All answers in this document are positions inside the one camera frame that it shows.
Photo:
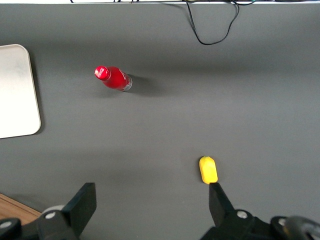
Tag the dark grey table cover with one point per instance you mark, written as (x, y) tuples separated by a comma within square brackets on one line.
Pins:
[(160, 120)]

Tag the white rectangular tray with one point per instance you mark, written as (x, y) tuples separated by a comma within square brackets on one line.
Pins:
[(15, 92)]

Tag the yellow lemon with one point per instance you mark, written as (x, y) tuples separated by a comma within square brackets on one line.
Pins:
[(208, 170)]

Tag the wooden two-drawer cabinet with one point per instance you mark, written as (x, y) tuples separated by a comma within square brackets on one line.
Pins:
[(15, 206)]

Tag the red cola bottle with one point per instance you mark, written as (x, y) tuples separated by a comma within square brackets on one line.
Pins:
[(113, 78)]

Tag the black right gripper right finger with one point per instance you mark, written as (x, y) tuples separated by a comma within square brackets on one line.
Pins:
[(221, 207)]

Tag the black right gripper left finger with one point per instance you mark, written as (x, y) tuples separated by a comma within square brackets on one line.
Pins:
[(82, 205)]

